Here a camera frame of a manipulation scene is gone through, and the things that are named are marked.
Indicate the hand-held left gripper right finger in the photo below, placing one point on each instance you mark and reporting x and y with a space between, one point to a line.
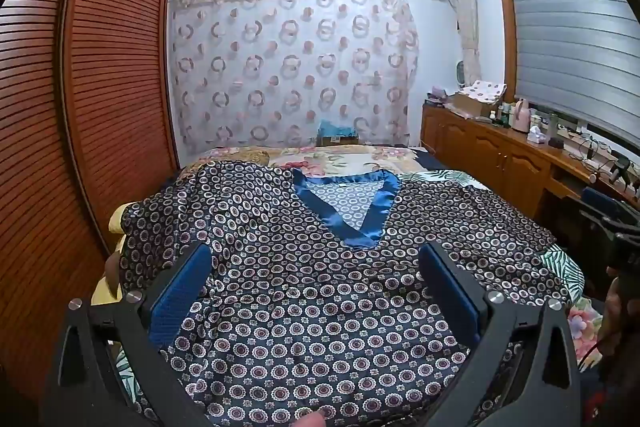
455 302

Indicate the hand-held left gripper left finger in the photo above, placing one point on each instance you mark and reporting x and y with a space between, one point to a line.
180 292

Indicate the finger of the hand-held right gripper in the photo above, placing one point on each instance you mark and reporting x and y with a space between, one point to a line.
597 201

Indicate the navy circle-print pajama top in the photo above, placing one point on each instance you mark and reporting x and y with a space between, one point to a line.
310 297

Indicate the person's right forearm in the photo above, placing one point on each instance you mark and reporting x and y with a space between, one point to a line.
625 317

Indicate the black desk device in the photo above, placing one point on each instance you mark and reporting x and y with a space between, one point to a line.
621 172

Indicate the tissue box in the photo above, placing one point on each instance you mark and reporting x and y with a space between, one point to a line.
537 136

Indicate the yellow pillow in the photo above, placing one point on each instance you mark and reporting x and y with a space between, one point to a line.
118 221

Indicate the long wooden cabinet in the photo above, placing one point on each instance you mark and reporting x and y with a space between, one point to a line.
500 157

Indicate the pink thermos jug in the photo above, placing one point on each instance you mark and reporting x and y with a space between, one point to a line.
523 114

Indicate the dark green bottle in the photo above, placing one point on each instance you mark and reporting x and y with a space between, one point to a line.
507 114

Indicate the white dotted cloth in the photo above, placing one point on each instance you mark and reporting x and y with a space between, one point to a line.
487 89

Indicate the open cardboard box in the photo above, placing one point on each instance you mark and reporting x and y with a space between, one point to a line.
472 106

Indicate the grey window blind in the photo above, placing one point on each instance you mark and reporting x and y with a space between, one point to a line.
575 32

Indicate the floral blanket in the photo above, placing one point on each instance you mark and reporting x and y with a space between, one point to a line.
345 159

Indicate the small round desk fan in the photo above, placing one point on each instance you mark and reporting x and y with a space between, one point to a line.
460 74

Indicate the purple pouch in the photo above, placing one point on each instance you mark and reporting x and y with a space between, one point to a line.
438 96

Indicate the small brown box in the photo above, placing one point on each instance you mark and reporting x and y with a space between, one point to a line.
337 141

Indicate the teal cloth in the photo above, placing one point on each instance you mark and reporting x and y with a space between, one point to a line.
337 128

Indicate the brown louvered wooden wardrobe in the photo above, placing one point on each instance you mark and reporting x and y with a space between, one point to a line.
100 82

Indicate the beige window drape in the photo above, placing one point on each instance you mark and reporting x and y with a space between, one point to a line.
465 17

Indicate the sheer circle-print curtain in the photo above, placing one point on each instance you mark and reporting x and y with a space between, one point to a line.
290 72

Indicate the brown wooden bed post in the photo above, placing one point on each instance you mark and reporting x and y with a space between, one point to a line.
111 268

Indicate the wooden window frame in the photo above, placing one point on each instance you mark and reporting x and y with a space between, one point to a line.
506 32

